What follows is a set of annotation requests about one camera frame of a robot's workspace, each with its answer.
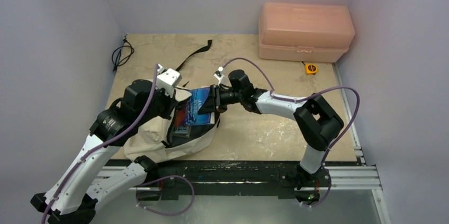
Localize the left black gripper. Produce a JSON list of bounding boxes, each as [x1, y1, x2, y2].
[[137, 84, 178, 126]]

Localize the Jane Eyre paperback book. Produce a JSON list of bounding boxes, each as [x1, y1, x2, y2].
[[174, 87, 215, 127]]

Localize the blue Treehouse paperback book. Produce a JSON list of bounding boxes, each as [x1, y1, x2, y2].
[[173, 126, 191, 138]]

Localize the beige canvas backpack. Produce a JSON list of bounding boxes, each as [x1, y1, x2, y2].
[[123, 97, 220, 163]]

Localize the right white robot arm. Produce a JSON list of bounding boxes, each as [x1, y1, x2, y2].
[[198, 69, 344, 185]]

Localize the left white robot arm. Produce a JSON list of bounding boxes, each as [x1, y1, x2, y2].
[[31, 76, 178, 223]]

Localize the yellow tape measure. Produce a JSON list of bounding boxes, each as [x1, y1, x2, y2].
[[304, 64, 318, 75]]

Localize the pink plastic storage box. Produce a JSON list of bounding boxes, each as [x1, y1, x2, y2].
[[258, 2, 355, 63]]

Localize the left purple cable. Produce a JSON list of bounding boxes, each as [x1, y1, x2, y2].
[[40, 63, 160, 224]]

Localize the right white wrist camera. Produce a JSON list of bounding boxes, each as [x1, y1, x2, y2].
[[213, 66, 228, 85]]

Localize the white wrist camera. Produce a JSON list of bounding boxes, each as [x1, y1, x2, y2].
[[213, 66, 228, 85], [156, 64, 182, 97]]

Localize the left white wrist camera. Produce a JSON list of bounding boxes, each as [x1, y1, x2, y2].
[[156, 64, 182, 97]]

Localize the black coiled cable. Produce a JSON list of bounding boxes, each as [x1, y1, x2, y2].
[[111, 35, 135, 72]]

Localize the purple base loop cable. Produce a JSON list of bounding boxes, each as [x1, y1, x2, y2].
[[135, 174, 196, 216]]

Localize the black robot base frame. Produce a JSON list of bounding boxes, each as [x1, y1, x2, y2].
[[105, 157, 332, 202]]

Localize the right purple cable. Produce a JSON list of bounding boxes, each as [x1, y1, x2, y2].
[[221, 57, 361, 209]]

